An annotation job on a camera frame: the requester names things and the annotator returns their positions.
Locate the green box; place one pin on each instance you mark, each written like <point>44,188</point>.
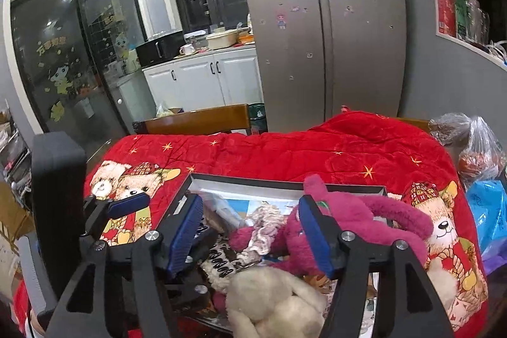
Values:
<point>461,15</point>

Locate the cardboard box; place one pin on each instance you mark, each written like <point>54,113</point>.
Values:
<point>14,227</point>

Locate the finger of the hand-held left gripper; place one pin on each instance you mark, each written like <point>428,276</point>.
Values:
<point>190,288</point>
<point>128,203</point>

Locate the pink plush toy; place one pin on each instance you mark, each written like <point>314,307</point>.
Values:
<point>368,219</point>

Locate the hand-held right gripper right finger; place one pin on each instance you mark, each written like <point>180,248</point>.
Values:
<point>315,235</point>

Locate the silver refrigerator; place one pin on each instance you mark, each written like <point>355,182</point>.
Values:
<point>324,25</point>

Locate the white kitchen cabinet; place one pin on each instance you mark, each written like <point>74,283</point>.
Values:
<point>206,80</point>

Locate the cream plastic basin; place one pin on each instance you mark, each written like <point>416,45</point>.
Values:
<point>221,40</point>

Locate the black shallow box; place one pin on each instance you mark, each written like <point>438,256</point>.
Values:
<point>245,181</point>

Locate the beige plush toy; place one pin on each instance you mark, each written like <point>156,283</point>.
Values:
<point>439,280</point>

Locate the black microwave oven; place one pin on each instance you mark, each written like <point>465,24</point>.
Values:
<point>158,49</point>

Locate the glass door with stickers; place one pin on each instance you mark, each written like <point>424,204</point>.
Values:
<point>67,64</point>

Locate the white mug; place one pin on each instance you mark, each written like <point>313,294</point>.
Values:
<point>187,49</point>

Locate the dark green bin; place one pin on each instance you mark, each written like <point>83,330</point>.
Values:
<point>257,118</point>

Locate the braided cream headband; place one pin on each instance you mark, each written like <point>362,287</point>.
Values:
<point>259,233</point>

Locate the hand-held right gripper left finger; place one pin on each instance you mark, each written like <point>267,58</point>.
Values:
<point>186,231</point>

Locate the blue plastic bag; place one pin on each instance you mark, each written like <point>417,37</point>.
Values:
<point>487,211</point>

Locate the white plush toy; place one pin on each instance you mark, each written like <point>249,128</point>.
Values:
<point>273,302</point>

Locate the red printed blanket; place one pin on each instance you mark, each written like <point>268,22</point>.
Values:
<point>317,148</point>

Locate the red gift box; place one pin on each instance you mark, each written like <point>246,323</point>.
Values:
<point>445,5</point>

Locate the knotted clear plastic bag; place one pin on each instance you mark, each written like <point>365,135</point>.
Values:
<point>481,152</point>

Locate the purple cloth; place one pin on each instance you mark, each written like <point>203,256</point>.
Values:
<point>497,257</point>

